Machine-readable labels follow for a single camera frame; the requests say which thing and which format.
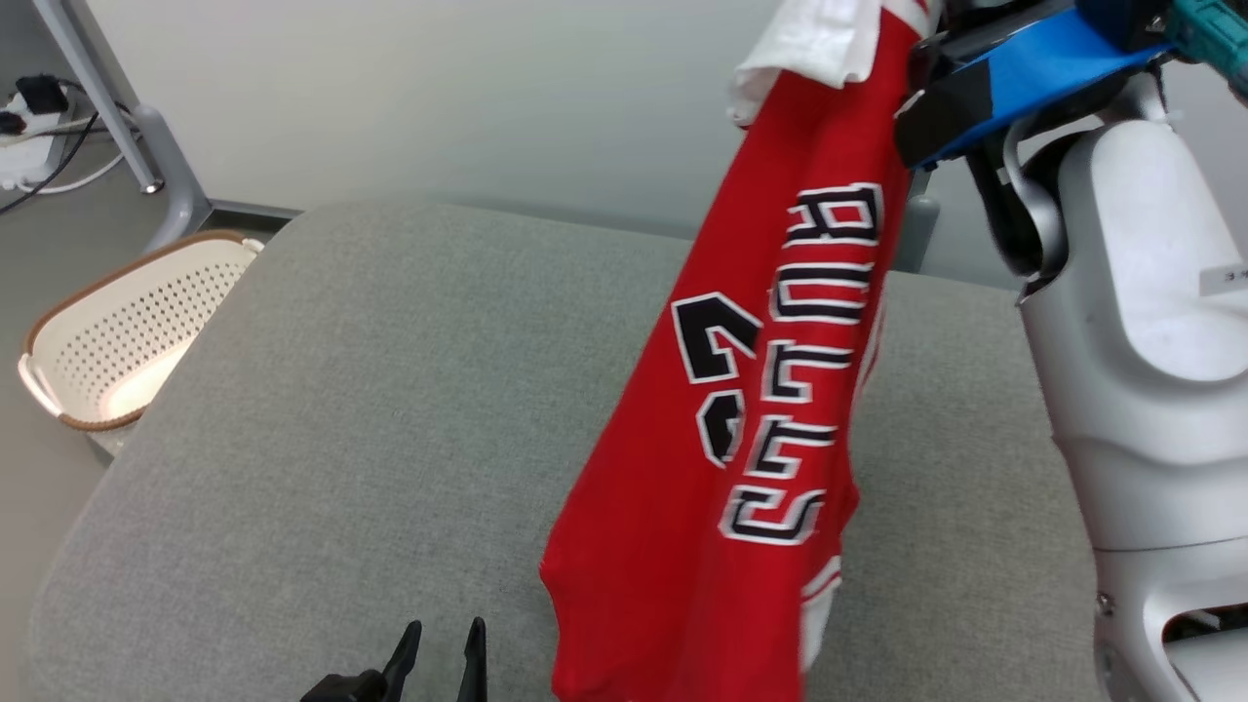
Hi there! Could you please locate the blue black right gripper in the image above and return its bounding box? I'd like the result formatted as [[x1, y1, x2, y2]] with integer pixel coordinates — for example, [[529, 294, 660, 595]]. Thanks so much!
[[892, 3, 1173, 173]]

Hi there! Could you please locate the thin grey metal pole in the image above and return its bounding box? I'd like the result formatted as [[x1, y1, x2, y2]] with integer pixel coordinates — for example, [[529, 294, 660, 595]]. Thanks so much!
[[32, 0, 166, 195]]

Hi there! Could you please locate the black power adapter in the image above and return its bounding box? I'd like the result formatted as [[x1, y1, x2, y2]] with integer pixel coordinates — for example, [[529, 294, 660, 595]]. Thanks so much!
[[15, 75, 72, 116]]

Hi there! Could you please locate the white perforated laundry basket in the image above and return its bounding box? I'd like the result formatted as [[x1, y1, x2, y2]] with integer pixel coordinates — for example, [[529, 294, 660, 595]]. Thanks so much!
[[18, 230, 266, 433]]

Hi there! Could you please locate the white power strip with cables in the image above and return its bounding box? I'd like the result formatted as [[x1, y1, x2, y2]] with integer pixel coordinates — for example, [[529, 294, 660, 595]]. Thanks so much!
[[0, 111, 102, 215]]

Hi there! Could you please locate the white floor cable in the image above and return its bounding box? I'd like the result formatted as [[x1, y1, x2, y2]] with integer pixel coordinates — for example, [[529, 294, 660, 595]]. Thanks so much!
[[37, 144, 130, 198]]

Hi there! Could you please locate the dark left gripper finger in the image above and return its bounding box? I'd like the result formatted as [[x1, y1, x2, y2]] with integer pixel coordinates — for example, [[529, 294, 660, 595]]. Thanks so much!
[[458, 617, 488, 702], [382, 620, 424, 702]]

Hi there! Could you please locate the red and white basketball jersey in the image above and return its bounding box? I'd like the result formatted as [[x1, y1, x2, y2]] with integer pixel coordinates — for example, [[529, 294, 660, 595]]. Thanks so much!
[[539, 0, 943, 702]]

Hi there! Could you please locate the thick grey metal leg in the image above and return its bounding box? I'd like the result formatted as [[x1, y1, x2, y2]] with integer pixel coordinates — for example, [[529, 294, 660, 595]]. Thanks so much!
[[131, 102, 215, 254]]

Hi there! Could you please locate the right cable with teal connector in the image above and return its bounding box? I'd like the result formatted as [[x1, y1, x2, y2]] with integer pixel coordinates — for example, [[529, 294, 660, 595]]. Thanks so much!
[[1168, 0, 1248, 103]]

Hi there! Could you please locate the grey partition post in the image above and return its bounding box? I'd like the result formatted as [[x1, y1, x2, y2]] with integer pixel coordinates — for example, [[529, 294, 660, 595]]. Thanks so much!
[[892, 190, 943, 275]]

